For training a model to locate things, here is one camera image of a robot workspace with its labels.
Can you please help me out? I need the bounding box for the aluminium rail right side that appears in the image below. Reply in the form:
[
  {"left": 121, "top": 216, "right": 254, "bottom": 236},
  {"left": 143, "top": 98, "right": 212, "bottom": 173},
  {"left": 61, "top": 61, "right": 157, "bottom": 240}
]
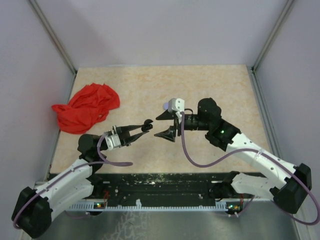
[{"left": 247, "top": 67, "right": 282, "bottom": 157}]

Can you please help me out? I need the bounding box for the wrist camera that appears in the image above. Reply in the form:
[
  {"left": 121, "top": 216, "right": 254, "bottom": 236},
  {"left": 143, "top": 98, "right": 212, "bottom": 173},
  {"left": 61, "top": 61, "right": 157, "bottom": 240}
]
[
  {"left": 167, "top": 98, "right": 185, "bottom": 119},
  {"left": 104, "top": 131, "right": 122, "bottom": 151}
]

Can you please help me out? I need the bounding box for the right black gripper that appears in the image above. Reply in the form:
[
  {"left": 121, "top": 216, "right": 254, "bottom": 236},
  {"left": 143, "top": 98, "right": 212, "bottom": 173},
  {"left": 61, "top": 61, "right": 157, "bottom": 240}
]
[{"left": 154, "top": 108, "right": 211, "bottom": 142}]

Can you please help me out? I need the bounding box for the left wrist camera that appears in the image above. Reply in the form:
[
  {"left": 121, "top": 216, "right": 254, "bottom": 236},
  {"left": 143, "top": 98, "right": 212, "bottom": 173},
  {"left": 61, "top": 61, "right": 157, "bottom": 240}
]
[{"left": 104, "top": 131, "right": 122, "bottom": 151}]

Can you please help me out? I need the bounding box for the black round case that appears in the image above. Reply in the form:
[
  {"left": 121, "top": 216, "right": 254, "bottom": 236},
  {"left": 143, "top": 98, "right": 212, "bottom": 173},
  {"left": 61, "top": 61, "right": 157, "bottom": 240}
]
[{"left": 141, "top": 119, "right": 153, "bottom": 133}]

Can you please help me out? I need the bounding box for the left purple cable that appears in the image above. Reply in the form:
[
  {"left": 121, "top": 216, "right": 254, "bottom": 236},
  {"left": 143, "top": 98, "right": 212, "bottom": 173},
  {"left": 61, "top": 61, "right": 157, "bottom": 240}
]
[{"left": 12, "top": 133, "right": 134, "bottom": 230}]

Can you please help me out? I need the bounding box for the white slotted cable duct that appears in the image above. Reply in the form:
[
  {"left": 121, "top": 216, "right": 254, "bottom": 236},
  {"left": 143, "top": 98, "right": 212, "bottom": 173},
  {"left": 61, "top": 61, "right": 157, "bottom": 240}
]
[{"left": 67, "top": 199, "right": 242, "bottom": 213}]

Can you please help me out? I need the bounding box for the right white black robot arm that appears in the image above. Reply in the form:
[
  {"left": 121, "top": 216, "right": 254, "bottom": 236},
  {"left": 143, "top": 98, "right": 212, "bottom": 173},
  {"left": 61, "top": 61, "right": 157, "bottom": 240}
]
[{"left": 156, "top": 97, "right": 312, "bottom": 214}]

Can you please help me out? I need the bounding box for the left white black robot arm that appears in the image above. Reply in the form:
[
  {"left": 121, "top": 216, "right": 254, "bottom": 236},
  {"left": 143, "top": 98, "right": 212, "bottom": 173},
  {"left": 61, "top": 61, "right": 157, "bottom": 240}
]
[{"left": 11, "top": 119, "right": 153, "bottom": 238}]

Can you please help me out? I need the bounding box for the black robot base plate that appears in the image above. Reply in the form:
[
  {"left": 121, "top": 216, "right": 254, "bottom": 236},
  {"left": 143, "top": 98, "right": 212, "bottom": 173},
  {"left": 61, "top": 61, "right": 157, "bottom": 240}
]
[{"left": 47, "top": 170, "right": 253, "bottom": 207}]

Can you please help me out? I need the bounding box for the left aluminium frame post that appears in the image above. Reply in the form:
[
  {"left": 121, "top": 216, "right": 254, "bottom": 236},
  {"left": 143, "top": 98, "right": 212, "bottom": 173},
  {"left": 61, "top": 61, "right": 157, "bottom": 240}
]
[{"left": 27, "top": 0, "right": 77, "bottom": 75}]

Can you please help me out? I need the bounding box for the red crumpled cloth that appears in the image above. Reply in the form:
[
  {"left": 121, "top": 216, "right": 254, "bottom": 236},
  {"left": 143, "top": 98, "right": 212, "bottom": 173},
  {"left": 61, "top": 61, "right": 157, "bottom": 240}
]
[{"left": 51, "top": 83, "right": 120, "bottom": 135}]

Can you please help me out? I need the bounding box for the right aluminium frame post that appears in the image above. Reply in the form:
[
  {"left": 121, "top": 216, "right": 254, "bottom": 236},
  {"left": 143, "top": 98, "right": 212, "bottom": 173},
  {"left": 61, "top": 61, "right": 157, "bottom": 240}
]
[{"left": 251, "top": 0, "right": 297, "bottom": 74}]

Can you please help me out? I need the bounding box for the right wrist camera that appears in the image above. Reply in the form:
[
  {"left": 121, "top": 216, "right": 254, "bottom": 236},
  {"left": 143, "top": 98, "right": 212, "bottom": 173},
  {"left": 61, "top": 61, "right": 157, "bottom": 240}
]
[{"left": 167, "top": 98, "right": 185, "bottom": 119}]

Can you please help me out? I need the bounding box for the aluminium frame post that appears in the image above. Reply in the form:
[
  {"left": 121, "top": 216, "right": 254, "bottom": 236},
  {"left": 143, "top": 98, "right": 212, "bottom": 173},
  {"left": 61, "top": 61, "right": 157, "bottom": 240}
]
[
  {"left": 27, "top": 0, "right": 77, "bottom": 75},
  {"left": 251, "top": 0, "right": 297, "bottom": 74}
]

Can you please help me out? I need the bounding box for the lilac earbud charging case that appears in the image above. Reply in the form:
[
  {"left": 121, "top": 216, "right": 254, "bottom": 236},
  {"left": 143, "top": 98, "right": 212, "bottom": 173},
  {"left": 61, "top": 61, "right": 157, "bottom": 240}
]
[{"left": 163, "top": 102, "right": 169, "bottom": 110}]

